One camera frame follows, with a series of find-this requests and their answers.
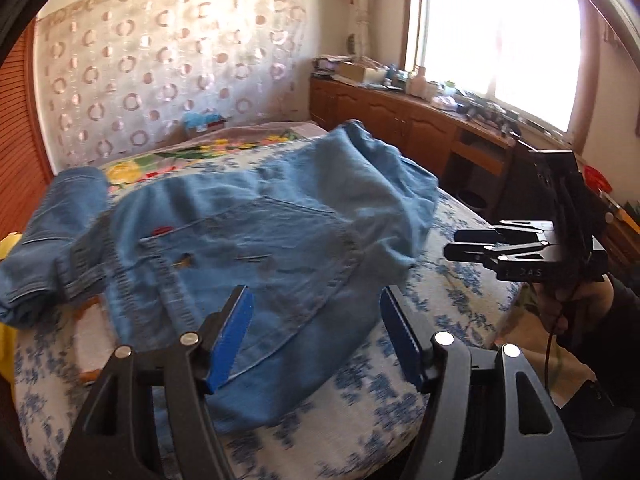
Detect black cable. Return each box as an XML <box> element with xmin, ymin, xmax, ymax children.
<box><xmin>544</xmin><ymin>300</ymin><xmax>572</xmax><ymax>397</ymax></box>

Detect window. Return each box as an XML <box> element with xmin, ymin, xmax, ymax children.
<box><xmin>405</xmin><ymin>0</ymin><xmax>601</xmax><ymax>136</ymax></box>

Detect black waste bin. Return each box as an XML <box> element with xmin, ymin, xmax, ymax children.
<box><xmin>456</xmin><ymin>187</ymin><xmax>488</xmax><ymax>216</ymax></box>

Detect wooden slatted wardrobe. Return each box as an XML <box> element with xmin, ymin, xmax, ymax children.
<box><xmin>0</xmin><ymin>20</ymin><xmax>56</xmax><ymax>211</ymax></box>

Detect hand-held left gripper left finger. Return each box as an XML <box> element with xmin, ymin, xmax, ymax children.
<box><xmin>57</xmin><ymin>284</ymin><xmax>255</xmax><ymax>480</ymax></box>

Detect cardboard box with blue cloth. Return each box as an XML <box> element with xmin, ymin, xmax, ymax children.
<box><xmin>182</xmin><ymin>110</ymin><xmax>228</xmax><ymax>138</ymax></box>

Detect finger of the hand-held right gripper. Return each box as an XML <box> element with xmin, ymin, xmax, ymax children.
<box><xmin>444</xmin><ymin>241</ymin><xmax>551</xmax><ymax>263</ymax></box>
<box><xmin>455</xmin><ymin>220</ymin><xmax>553</xmax><ymax>243</ymax></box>

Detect yellow plush toy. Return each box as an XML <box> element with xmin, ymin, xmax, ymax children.
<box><xmin>0</xmin><ymin>232</ymin><xmax>23</xmax><ymax>386</ymax></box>

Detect dark wooden chair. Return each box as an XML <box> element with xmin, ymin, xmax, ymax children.
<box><xmin>492</xmin><ymin>130</ymin><xmax>533</xmax><ymax>226</ymax></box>

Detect open cardboard box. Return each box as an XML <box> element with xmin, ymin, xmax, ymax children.
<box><xmin>334</xmin><ymin>61</ymin><xmax>373</xmax><ymax>83</ymax></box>

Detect sheer ring-patterned curtain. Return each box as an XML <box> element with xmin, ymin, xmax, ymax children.
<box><xmin>35</xmin><ymin>0</ymin><xmax>321</xmax><ymax>173</ymax></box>

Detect pale window curtain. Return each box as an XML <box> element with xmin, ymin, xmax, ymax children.
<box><xmin>345</xmin><ymin>0</ymin><xmax>381</xmax><ymax>61</ymax></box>

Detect light blue denim pants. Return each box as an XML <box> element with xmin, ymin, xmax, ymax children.
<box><xmin>56</xmin><ymin>120</ymin><xmax>441</xmax><ymax>433</ymax></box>

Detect white orange-edged cloth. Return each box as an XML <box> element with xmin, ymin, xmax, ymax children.
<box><xmin>74</xmin><ymin>295</ymin><xmax>112</xmax><ymax>386</ymax></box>

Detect person's right hand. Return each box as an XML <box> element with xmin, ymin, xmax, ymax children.
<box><xmin>532</xmin><ymin>277</ymin><xmax>616</xmax><ymax>346</ymax></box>

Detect black gadgets and cables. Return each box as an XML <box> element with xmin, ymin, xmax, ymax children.
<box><xmin>460</xmin><ymin>95</ymin><xmax>526</xmax><ymax>133</ymax></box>

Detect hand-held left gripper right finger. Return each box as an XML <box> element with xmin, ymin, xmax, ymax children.
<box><xmin>379</xmin><ymin>285</ymin><xmax>583</xmax><ymax>480</ymax></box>

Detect person's right forearm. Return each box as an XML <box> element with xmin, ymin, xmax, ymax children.
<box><xmin>565</xmin><ymin>275</ymin><xmax>640</xmax><ymax>441</ymax></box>

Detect mid blue denim pants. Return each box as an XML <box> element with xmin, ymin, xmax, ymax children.
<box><xmin>0</xmin><ymin>166</ymin><xmax>113</xmax><ymax>328</ymax></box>

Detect bed with floral sheet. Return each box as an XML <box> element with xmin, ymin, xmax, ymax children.
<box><xmin>12</xmin><ymin>135</ymin><xmax>523</xmax><ymax>480</ymax></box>

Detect pile of papers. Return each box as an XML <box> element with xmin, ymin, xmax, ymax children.
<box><xmin>312</xmin><ymin>55</ymin><xmax>351</xmax><ymax>78</ymax></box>

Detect red paper item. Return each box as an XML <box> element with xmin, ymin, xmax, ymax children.
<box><xmin>584</xmin><ymin>166</ymin><xmax>613</xmax><ymax>193</ymax></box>

